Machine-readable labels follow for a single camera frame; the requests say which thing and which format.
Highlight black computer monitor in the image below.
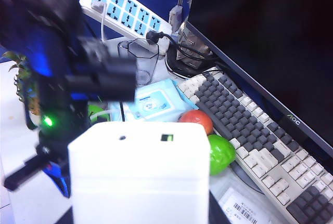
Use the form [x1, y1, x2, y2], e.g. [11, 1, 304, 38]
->
[179, 0, 333, 167]

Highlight orange-red round fruit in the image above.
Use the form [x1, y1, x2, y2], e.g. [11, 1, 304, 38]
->
[178, 109, 214, 135]

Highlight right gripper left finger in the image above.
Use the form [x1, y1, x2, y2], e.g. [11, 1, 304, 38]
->
[52, 204, 74, 224]

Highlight black cylindrical wrist module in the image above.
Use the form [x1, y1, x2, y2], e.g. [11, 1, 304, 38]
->
[65, 57, 138, 103]

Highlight white and grey keyboard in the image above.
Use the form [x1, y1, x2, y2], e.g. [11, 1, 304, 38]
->
[176, 73, 333, 224]

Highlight white power strip blue sockets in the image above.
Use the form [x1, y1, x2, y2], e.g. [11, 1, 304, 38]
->
[79, 0, 174, 55]

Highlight small grey wall charger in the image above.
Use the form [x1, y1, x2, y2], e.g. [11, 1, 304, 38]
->
[91, 0, 107, 14]

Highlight white Type-C charging cable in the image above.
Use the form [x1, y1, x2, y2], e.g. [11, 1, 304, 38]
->
[89, 2, 113, 121]

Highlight document in clear sleeve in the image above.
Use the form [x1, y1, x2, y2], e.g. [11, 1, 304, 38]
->
[218, 186, 263, 224]

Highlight green apple without stem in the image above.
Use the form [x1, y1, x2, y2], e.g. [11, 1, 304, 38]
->
[208, 134, 237, 177]

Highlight faceted clear plastic cup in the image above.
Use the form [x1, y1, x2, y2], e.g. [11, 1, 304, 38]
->
[117, 39, 160, 87]

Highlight white charging base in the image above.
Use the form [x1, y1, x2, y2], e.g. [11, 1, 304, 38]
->
[68, 122, 211, 224]

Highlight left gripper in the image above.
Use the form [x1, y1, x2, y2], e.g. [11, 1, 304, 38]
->
[4, 74, 91, 199]

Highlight light blue wet wipes pack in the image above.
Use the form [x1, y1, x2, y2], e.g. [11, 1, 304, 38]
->
[109, 78, 193, 123]

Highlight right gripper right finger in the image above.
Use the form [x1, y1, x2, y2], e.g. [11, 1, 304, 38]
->
[208, 189, 228, 224]

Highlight black power cable with plug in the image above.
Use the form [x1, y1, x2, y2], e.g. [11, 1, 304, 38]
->
[145, 30, 216, 61]

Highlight grey cable adapter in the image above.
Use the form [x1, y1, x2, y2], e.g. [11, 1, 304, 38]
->
[169, 0, 188, 31]

